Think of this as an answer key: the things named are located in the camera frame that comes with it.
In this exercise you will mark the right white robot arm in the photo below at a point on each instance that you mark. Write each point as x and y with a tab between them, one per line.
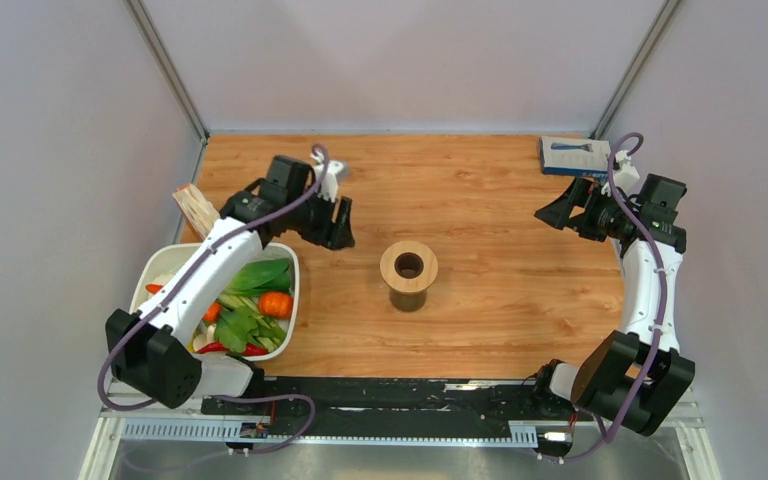
637	374

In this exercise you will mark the round wooden dripper holder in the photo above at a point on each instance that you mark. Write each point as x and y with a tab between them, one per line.
409	267

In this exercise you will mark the smoked glass carafe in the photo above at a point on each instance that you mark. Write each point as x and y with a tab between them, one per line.
407	302

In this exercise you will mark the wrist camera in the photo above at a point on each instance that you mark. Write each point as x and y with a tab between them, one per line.
625	175
330	176

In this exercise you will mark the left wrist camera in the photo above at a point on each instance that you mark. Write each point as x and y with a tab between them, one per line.
330	176

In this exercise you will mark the coffee filter pack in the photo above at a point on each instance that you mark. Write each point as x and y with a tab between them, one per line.
199	212

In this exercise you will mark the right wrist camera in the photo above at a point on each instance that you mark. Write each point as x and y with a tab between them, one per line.
625	175

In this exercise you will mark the small orange pumpkin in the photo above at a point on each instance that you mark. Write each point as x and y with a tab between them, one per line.
279	305

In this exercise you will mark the red chili pepper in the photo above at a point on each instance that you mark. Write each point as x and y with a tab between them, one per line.
217	347

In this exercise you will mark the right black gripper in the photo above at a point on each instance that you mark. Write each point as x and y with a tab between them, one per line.
580	193

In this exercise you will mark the orange carrot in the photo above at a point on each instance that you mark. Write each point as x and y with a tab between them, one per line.
210	316

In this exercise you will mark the white vegetable tray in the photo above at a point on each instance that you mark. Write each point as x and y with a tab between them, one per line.
272	251

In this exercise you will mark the green bok choy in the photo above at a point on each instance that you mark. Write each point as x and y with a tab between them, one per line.
261	277

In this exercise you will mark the green leafy vegetable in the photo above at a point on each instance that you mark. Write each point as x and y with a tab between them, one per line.
240	322

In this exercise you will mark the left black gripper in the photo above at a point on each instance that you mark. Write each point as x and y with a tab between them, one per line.
335	234

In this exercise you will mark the blue white box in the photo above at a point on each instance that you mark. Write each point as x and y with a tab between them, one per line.
563	156

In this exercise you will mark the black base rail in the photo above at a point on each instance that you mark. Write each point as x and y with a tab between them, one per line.
456	409

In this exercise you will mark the white mushroom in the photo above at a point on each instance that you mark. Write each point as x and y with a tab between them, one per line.
203	337

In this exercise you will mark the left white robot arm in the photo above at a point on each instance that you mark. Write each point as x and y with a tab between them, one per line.
148	346

